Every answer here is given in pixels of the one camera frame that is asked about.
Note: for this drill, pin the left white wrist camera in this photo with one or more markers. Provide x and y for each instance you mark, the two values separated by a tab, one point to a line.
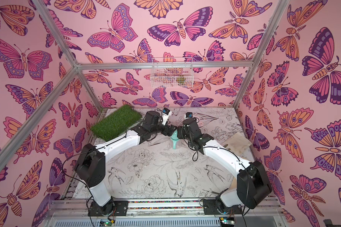
166	113

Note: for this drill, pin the teal bottle cap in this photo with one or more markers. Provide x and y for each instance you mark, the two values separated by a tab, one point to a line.
174	136

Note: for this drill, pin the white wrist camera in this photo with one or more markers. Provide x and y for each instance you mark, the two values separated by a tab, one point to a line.
166	113
188	115

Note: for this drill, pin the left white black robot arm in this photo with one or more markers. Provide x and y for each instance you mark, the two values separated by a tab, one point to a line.
92	162

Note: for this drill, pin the beige work glove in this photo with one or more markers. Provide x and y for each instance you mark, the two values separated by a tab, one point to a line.
237	143

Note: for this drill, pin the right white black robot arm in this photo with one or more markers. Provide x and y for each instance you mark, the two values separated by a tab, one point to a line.
252	183

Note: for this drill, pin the white wire basket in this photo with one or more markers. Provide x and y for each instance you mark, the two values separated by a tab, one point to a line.
165	70

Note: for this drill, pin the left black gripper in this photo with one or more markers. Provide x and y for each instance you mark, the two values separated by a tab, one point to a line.
167	128

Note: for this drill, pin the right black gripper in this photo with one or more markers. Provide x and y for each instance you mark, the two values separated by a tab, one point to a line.
183	132

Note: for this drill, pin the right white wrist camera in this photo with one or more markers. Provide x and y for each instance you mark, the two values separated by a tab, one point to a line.
188	115

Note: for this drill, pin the green artificial grass mat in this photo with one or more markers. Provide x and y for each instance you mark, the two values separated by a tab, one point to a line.
116	123

